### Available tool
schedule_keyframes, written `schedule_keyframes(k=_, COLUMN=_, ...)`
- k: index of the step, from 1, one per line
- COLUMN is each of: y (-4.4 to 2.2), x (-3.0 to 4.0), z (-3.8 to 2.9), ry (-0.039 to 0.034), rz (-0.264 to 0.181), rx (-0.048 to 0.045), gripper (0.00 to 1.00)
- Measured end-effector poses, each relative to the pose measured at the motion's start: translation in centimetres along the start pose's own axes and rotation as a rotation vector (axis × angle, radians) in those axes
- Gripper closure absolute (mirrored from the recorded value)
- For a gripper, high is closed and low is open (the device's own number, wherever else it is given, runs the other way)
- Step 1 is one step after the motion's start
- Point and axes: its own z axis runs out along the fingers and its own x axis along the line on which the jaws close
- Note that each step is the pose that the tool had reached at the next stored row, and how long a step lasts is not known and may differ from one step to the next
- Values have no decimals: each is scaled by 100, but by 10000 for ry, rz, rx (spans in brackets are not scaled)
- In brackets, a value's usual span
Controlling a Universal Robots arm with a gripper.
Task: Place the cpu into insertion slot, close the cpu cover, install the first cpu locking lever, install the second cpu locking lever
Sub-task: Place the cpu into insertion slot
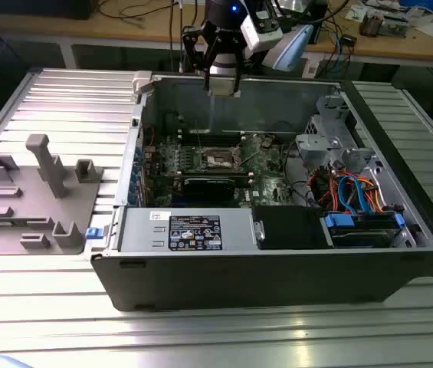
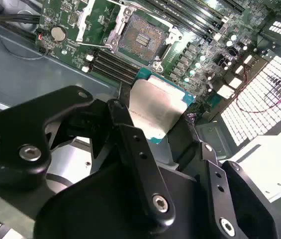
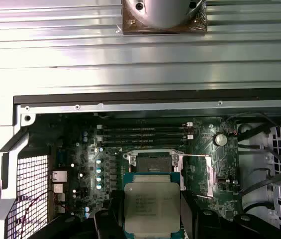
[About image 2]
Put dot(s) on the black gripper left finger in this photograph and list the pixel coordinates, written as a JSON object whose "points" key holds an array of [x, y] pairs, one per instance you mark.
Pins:
{"points": [[18, 129]]}

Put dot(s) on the silver CPU chip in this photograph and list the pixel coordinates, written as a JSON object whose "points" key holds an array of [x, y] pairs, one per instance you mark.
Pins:
{"points": [[155, 107]]}

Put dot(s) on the metal socket cover frame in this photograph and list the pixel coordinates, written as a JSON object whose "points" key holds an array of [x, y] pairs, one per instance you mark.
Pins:
{"points": [[84, 22]]}

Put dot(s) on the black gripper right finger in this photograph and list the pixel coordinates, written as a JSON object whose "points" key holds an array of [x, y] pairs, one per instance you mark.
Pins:
{"points": [[211, 164]]}

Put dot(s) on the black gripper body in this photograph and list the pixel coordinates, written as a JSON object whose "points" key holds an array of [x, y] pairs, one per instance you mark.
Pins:
{"points": [[100, 209]]}

